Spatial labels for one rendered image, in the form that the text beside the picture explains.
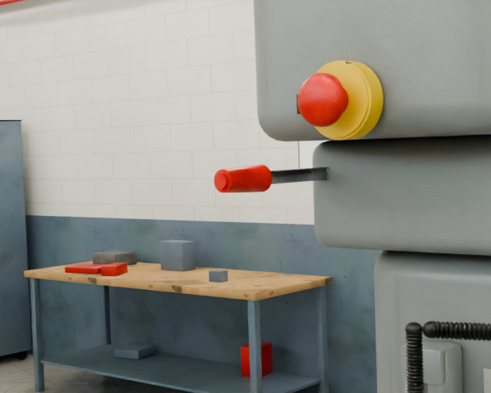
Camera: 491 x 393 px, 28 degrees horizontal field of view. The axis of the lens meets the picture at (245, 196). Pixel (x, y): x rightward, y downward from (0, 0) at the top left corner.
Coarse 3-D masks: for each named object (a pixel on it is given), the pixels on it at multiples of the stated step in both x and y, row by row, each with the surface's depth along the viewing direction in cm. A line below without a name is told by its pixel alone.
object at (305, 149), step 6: (300, 144) 637; (306, 144) 633; (312, 144) 630; (318, 144) 627; (300, 150) 637; (306, 150) 634; (312, 150) 631; (300, 156) 637; (306, 156) 634; (312, 156) 631; (300, 162) 638; (306, 162) 634; (312, 162) 631
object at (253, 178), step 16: (224, 176) 79; (240, 176) 80; (256, 176) 81; (272, 176) 83; (288, 176) 85; (304, 176) 87; (320, 176) 88; (224, 192) 79; (240, 192) 81; (256, 192) 82
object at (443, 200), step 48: (336, 144) 89; (384, 144) 86; (432, 144) 82; (480, 144) 79; (336, 192) 89; (384, 192) 85; (432, 192) 82; (480, 192) 79; (336, 240) 89; (384, 240) 86; (432, 240) 83; (480, 240) 80
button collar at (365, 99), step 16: (336, 64) 74; (352, 64) 73; (352, 80) 73; (368, 80) 72; (352, 96) 73; (368, 96) 72; (352, 112) 73; (368, 112) 73; (320, 128) 75; (336, 128) 74; (352, 128) 73; (368, 128) 74
